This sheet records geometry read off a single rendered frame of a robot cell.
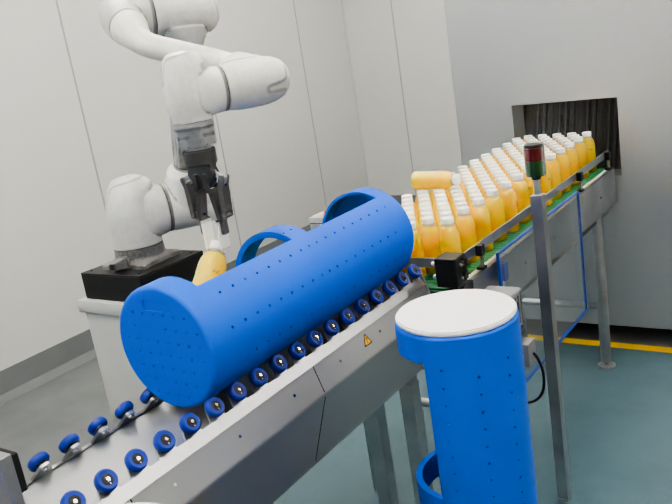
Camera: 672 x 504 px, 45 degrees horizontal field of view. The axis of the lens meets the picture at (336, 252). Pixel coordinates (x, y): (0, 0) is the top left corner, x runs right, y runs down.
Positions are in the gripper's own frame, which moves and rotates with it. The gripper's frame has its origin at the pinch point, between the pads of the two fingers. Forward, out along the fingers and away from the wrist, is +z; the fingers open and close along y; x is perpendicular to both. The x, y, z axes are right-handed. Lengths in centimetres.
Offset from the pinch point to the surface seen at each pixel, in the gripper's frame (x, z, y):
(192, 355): -21.8, 19.9, 7.9
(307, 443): 7, 56, 10
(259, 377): -5.9, 31.9, 10.5
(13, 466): -64, 23, 5
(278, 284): 4.0, 12.9, 12.5
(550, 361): 106, 74, 35
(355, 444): 116, 127, -58
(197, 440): -28.1, 35.9, 11.0
